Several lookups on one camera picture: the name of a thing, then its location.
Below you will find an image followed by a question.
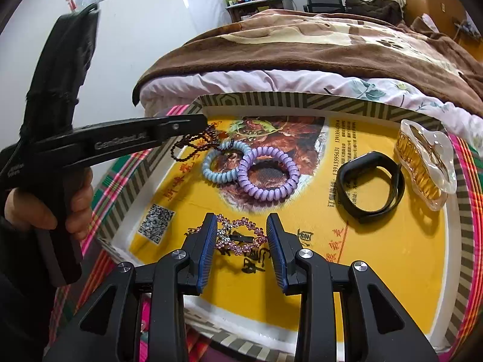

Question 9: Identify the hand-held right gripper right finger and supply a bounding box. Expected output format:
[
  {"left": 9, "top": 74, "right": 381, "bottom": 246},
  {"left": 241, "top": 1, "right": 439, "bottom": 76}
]
[{"left": 265, "top": 212, "right": 440, "bottom": 362}]

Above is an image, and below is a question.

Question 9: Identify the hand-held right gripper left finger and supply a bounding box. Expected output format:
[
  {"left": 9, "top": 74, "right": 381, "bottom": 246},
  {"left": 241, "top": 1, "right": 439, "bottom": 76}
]
[{"left": 43, "top": 212, "right": 219, "bottom": 362}]

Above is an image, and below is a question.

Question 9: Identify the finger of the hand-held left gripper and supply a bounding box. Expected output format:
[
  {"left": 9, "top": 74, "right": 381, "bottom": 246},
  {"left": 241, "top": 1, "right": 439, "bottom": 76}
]
[{"left": 152, "top": 114, "right": 209, "bottom": 143}]

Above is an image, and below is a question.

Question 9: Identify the dark red bead bracelet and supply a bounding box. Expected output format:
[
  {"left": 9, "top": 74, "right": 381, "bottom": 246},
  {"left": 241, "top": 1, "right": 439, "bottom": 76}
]
[{"left": 170, "top": 125, "right": 219, "bottom": 161}]

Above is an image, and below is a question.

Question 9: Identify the pink rhinestone hair clip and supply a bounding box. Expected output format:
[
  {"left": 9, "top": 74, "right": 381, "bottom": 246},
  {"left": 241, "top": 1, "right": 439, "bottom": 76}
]
[{"left": 215, "top": 213, "right": 269, "bottom": 257}]

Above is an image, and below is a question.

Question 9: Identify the blue spiral hair tie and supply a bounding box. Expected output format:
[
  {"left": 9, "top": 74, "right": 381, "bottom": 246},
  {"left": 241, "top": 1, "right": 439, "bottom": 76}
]
[{"left": 202, "top": 140, "right": 253, "bottom": 183}]

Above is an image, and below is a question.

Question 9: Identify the purple spiral hair tie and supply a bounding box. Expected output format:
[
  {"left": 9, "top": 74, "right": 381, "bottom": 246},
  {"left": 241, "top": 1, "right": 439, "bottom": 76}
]
[{"left": 237, "top": 146, "right": 299, "bottom": 202}]

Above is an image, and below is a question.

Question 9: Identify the black wristband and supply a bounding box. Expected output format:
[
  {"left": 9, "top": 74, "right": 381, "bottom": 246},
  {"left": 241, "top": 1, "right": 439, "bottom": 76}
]
[{"left": 336, "top": 151, "right": 406, "bottom": 218}]

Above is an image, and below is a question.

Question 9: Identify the clear hair claw clip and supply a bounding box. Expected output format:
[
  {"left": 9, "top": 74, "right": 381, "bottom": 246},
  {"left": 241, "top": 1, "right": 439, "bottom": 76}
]
[{"left": 394, "top": 119, "right": 458, "bottom": 212}]

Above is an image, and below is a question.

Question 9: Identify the person's left forearm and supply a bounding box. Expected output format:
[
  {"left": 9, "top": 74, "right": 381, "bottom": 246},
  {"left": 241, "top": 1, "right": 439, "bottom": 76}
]
[{"left": 0, "top": 217, "right": 76, "bottom": 362}]

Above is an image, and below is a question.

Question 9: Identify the person's left hand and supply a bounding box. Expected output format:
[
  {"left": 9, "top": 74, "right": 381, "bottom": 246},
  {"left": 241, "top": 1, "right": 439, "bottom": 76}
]
[{"left": 4, "top": 167, "right": 94, "bottom": 240}]

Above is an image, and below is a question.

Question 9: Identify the white floral bed sheet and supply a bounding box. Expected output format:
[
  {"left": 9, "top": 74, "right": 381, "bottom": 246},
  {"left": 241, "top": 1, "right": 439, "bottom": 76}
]
[{"left": 139, "top": 70, "right": 483, "bottom": 148}]

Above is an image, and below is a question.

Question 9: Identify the brown patterned blanket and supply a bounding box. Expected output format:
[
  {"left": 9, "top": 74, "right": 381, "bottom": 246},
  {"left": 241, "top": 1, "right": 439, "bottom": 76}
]
[{"left": 132, "top": 8, "right": 483, "bottom": 116}]

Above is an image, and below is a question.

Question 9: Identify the dark wooden desk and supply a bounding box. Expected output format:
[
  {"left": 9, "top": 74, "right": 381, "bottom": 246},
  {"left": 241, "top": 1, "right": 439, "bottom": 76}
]
[{"left": 226, "top": 0, "right": 295, "bottom": 23}]

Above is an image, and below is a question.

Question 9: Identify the dark cloth pile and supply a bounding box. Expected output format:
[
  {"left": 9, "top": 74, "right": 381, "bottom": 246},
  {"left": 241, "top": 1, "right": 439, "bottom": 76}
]
[{"left": 345, "top": 0, "right": 404, "bottom": 25}]

